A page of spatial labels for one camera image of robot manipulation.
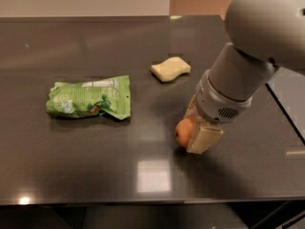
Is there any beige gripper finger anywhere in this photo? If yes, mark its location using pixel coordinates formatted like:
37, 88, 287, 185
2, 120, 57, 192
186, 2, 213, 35
184, 95, 197, 119
187, 122, 223, 155

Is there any orange fruit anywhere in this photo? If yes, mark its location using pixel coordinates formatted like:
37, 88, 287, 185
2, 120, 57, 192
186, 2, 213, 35
175, 118, 193, 148

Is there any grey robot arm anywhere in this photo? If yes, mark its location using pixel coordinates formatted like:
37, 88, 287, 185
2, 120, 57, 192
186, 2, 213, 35
180, 0, 305, 154

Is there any green rice chip bag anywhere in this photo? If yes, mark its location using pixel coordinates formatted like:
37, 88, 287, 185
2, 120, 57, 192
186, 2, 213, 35
46, 75, 131, 120

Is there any yellow sponge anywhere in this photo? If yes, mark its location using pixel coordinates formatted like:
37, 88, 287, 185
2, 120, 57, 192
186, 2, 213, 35
151, 56, 191, 82

